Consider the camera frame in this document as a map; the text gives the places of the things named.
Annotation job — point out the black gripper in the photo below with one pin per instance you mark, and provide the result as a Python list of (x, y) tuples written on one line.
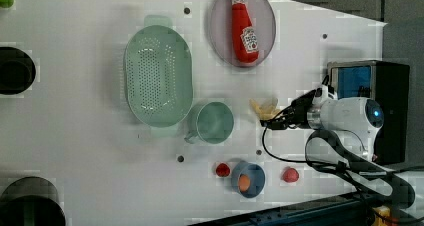
[(295, 115)]

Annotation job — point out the yellow plush banana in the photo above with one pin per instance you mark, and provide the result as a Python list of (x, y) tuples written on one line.
[(267, 110)]

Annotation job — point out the green mug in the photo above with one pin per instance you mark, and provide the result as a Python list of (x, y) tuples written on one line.
[(211, 122)]

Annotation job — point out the pink red strawberry toy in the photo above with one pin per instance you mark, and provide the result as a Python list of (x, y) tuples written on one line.
[(290, 175)]

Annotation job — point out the blue bowl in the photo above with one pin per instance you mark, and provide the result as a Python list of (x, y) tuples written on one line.
[(254, 173)]

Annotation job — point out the orange ball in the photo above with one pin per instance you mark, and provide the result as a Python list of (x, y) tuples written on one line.
[(243, 183)]

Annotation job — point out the dark red strawberry toy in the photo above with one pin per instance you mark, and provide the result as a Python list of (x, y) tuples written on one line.
[(222, 170)]

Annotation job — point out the red ketchup bottle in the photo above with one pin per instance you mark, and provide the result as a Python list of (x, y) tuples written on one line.
[(244, 39)]

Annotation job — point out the grey round plate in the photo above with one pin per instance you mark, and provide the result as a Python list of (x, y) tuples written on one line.
[(220, 30)]

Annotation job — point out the black toaster oven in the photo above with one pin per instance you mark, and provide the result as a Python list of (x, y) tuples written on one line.
[(388, 84)]

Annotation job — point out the green perforated colander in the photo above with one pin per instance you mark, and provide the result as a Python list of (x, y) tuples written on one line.
[(158, 76)]

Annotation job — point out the yellow red object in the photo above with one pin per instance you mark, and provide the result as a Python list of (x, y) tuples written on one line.
[(384, 212)]

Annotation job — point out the black round base lower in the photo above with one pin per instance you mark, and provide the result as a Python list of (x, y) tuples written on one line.
[(31, 201)]

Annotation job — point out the black round base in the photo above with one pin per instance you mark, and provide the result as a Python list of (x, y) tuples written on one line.
[(17, 71), (31, 201)]

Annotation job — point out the black round base upper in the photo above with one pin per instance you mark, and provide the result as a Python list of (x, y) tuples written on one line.
[(17, 71)]

